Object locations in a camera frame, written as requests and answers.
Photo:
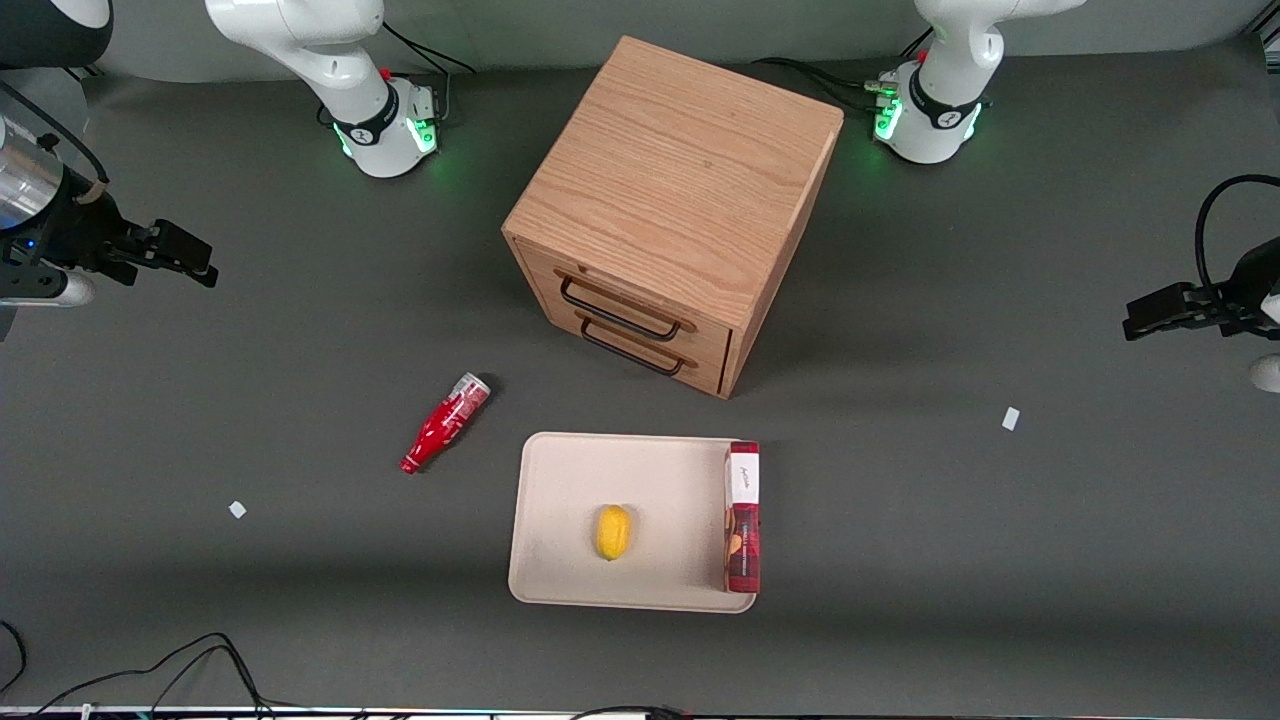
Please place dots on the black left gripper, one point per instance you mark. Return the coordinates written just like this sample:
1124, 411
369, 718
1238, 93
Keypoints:
1243, 289

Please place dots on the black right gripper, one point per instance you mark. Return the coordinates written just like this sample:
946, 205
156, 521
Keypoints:
72, 229

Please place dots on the red coke bottle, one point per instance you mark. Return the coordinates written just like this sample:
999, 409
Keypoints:
445, 425

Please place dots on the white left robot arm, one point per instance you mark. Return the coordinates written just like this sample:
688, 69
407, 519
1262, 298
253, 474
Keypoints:
935, 110

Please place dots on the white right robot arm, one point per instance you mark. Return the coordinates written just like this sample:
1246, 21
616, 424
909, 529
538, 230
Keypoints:
300, 40

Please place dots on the beige plastic tray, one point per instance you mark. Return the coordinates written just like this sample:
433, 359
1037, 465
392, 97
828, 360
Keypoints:
570, 500

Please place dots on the wooden drawer front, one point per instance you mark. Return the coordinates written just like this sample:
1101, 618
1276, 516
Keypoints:
630, 345
620, 303

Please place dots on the red cookie box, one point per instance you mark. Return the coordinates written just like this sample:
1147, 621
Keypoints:
742, 540

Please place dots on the wooden drawer cabinet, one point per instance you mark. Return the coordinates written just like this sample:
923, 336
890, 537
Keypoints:
680, 170

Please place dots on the yellow lemon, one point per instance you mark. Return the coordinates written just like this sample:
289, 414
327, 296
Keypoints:
613, 532

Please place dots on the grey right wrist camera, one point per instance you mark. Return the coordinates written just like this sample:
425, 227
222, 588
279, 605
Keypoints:
70, 290

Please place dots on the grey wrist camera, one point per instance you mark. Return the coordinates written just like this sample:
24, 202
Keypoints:
70, 290
1268, 374

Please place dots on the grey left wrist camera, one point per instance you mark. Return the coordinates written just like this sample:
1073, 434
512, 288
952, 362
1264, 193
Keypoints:
1268, 374

